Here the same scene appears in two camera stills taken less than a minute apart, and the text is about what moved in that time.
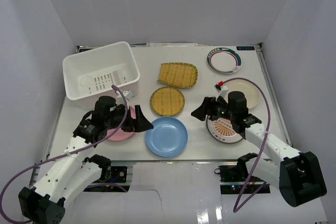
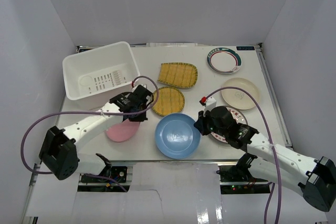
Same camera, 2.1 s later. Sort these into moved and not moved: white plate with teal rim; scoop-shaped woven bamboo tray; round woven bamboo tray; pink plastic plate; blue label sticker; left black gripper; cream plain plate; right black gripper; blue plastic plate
Moved: blue plastic plate; left black gripper; right black gripper
Not moved: white plate with teal rim; scoop-shaped woven bamboo tray; round woven bamboo tray; pink plastic plate; blue label sticker; cream plain plate
